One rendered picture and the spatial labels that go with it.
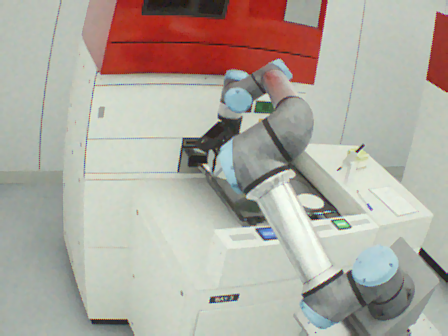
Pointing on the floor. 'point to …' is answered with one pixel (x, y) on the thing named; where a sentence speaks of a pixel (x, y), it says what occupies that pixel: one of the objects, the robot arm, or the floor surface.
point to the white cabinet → (289, 293)
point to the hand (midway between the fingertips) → (213, 173)
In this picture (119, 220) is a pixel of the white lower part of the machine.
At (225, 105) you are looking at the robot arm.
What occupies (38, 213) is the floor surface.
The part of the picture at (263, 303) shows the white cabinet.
